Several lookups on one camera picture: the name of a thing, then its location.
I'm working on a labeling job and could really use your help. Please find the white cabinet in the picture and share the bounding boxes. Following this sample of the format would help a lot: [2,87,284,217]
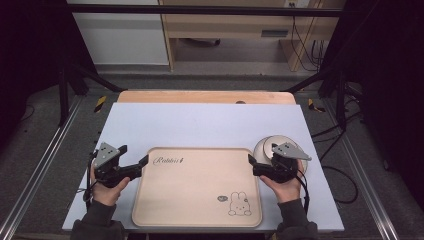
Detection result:
[66,0,170,66]

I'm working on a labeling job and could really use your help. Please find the black metal frame bar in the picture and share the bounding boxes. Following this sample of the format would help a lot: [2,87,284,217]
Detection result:
[68,3,344,18]

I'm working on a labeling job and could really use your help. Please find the yellow and black tape strip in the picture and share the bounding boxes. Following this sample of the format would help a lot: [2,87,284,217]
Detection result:
[307,98,327,114]
[93,95,108,114]

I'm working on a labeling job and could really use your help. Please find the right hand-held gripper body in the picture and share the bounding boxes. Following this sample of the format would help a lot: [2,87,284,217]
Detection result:
[266,142,313,184]

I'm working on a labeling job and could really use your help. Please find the beige tray with rabbit print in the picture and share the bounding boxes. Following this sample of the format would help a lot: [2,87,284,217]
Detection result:
[131,146,264,229]

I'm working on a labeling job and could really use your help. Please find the black metal stand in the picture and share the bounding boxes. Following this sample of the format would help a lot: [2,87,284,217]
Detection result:
[283,63,349,129]
[56,58,125,127]

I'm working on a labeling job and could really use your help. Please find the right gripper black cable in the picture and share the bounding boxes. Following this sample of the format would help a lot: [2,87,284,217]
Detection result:
[294,167,311,215]

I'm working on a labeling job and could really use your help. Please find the white round plate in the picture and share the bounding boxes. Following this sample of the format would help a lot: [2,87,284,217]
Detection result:
[252,134,309,175]

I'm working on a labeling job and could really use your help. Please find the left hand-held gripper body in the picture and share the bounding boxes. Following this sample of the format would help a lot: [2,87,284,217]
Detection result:
[92,142,135,189]

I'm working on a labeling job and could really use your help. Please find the black floor cable loop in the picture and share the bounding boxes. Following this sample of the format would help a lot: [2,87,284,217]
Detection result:
[320,164,360,205]

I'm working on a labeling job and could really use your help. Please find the aluminium floor rail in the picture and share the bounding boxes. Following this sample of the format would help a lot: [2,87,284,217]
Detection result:
[321,98,401,240]
[0,94,85,240]

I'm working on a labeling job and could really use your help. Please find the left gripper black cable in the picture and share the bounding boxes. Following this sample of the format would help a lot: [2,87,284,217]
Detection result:
[82,150,100,212]

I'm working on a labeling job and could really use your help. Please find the black cables at desk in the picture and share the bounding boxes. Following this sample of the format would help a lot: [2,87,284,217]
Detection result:
[289,14,327,73]

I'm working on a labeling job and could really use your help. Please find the pale blue table mat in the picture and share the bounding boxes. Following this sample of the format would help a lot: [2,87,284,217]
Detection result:
[62,102,345,233]

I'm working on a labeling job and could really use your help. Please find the dark curtain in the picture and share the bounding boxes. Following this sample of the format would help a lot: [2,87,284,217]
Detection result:
[0,0,98,148]
[321,0,424,211]

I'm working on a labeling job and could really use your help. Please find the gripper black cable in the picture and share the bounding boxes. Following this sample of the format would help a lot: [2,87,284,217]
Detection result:
[82,150,100,212]
[294,167,311,215]

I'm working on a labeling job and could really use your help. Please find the person's right hand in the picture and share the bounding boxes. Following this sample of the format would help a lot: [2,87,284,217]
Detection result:
[259,159,305,205]

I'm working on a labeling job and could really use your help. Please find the wooden desk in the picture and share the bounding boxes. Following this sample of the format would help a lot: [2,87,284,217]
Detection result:
[157,0,348,73]

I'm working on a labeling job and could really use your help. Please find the person's left hand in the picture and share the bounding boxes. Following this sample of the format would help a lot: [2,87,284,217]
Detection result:
[89,164,131,207]

